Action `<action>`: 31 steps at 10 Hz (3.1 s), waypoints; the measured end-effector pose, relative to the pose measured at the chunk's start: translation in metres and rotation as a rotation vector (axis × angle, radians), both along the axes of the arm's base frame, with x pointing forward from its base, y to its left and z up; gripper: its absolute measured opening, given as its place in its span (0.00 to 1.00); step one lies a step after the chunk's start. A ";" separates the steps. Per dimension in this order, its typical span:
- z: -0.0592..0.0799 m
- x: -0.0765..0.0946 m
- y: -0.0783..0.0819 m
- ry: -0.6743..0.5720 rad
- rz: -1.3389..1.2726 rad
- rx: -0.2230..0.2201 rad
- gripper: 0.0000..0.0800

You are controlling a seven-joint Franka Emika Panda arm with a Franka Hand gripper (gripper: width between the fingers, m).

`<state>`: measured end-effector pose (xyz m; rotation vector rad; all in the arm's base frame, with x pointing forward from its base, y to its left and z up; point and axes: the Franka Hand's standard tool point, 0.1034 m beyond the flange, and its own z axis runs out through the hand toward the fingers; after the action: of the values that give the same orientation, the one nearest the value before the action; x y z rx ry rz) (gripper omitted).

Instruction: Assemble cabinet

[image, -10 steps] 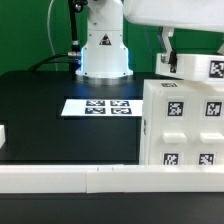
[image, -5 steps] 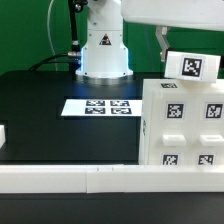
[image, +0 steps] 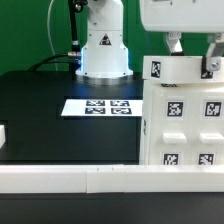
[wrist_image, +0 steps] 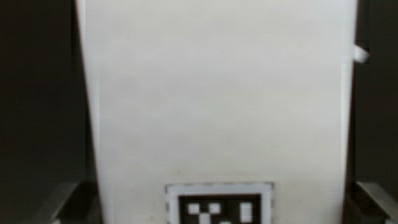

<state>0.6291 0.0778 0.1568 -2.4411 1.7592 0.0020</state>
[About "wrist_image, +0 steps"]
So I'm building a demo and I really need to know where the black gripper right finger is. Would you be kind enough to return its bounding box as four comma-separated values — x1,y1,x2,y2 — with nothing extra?
344,182,398,224

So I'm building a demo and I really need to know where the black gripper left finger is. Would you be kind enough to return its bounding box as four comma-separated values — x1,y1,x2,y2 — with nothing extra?
32,182,101,224

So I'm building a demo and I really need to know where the white cabinet top block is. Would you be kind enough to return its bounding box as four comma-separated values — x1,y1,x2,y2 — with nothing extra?
74,0,357,224

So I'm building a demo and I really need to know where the white cabinet body box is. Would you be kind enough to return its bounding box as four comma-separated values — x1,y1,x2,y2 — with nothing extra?
353,47,369,64

